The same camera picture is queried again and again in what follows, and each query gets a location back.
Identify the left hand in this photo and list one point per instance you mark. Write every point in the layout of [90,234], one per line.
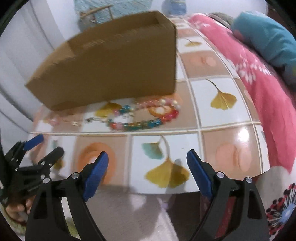
[19,212]

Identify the blue water jug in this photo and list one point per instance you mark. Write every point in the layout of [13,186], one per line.
[174,8]

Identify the pink floral blanket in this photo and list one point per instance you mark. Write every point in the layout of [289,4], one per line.
[276,109]

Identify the patterned tile tablecloth board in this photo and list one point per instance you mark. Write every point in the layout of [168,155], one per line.
[147,152]

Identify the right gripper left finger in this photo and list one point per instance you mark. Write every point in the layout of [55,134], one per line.
[46,219]

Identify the brown cardboard box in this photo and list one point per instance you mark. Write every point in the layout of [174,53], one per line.
[131,56]

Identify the gold butterfly charm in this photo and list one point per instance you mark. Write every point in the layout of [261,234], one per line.
[96,118]

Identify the white curtain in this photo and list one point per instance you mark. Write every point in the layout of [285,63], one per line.
[29,33]

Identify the wooden chair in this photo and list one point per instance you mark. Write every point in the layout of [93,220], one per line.
[94,16]

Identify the teal patterned hanging cloth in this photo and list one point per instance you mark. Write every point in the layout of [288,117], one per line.
[120,8]

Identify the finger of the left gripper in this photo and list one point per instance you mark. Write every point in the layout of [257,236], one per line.
[18,151]
[42,169]

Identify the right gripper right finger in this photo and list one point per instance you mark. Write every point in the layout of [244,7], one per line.
[247,221]

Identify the teal pillow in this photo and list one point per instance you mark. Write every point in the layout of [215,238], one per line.
[271,40]

